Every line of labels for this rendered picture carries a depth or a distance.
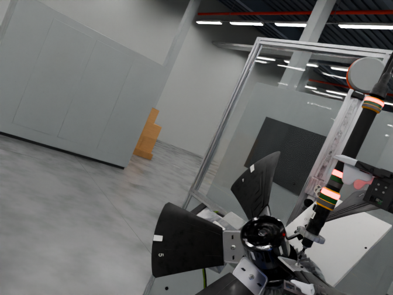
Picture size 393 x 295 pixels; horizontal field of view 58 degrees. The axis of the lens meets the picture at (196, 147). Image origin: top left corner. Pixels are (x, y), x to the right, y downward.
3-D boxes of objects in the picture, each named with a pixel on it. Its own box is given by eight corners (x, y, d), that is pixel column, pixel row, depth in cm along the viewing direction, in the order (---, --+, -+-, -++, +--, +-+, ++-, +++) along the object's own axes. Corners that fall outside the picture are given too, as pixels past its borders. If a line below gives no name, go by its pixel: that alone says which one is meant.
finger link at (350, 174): (324, 174, 81) (365, 192, 78) (335, 151, 81) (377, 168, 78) (324, 174, 84) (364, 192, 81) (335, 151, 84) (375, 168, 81)
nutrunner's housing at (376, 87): (297, 240, 91) (377, 72, 87) (313, 247, 89) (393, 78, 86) (297, 243, 87) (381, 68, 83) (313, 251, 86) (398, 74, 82)
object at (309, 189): (302, 192, 154) (311, 174, 153) (318, 199, 152) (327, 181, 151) (303, 194, 144) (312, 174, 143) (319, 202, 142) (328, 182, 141)
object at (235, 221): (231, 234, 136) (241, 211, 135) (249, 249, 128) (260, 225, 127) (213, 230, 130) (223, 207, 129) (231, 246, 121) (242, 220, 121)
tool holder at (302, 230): (296, 226, 94) (312, 192, 93) (322, 239, 92) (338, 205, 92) (296, 232, 86) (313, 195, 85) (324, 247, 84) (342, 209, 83)
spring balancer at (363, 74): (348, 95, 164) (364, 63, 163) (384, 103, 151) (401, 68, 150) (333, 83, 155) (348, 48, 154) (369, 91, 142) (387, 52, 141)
